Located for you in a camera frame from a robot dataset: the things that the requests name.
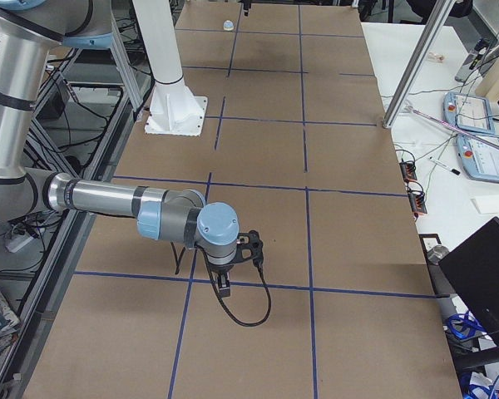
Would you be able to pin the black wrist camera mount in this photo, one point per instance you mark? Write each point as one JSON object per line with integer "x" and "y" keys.
{"x": 249, "y": 247}

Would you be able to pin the blue service bell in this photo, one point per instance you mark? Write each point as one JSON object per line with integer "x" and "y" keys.
{"x": 228, "y": 25}

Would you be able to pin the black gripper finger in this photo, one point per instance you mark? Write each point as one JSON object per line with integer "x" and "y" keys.
{"x": 246, "y": 7}

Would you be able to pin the white foam block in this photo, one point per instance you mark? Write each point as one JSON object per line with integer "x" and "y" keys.
{"x": 486, "y": 204}

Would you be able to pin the white power strip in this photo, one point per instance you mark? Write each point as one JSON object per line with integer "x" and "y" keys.
{"x": 17, "y": 242}

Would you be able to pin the orange connector box near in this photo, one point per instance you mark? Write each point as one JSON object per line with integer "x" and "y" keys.
{"x": 417, "y": 202}

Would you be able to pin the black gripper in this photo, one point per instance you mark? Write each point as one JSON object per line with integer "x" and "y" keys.
{"x": 219, "y": 269}

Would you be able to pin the small metal cup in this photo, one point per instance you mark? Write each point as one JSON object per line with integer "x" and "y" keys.
{"x": 436, "y": 253}

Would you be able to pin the black marker pen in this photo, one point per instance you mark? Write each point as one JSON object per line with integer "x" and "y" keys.
{"x": 444, "y": 166}

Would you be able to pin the far teach pendant tablet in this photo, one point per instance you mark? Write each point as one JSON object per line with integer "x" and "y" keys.
{"x": 468, "y": 113}

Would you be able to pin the orange connector box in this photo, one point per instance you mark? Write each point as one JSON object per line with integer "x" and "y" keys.
{"x": 417, "y": 202}
{"x": 408, "y": 170}

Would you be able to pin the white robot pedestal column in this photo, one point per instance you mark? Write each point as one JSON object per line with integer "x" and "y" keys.
{"x": 174, "y": 109}

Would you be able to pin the near teach pendant tablet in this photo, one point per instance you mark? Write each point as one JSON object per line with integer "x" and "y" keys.
{"x": 480, "y": 161}

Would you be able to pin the aluminium frame post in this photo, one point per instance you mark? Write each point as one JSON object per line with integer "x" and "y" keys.
{"x": 433, "y": 26}

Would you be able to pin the orange connector box far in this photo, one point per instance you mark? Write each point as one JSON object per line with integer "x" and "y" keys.
{"x": 408, "y": 170}

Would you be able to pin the teach pendant tablet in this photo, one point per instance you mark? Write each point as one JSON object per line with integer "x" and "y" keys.
{"x": 468, "y": 113}
{"x": 480, "y": 161}

